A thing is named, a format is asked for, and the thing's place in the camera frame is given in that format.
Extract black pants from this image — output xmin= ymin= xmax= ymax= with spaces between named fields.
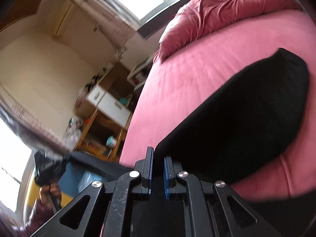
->
xmin=35 ymin=48 xmax=309 ymax=185

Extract person's left hand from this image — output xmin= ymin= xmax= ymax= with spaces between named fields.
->
xmin=40 ymin=181 xmax=62 ymax=209

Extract white mug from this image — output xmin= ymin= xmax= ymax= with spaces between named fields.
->
xmin=106 ymin=136 xmax=117 ymax=148

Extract wooden desk with drawers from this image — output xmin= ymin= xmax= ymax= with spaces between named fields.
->
xmin=75 ymin=62 xmax=134 ymax=162

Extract white bedside shelf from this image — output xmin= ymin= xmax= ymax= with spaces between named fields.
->
xmin=127 ymin=54 xmax=154 ymax=87

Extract pink bed sheet mattress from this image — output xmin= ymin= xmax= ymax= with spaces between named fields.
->
xmin=119 ymin=10 xmax=315 ymax=199

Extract maroon jacket left sleeve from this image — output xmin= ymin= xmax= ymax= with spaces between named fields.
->
xmin=12 ymin=199 xmax=54 ymax=236

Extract red quilted duvet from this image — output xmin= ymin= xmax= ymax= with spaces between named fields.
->
xmin=153 ymin=0 xmax=302 ymax=62

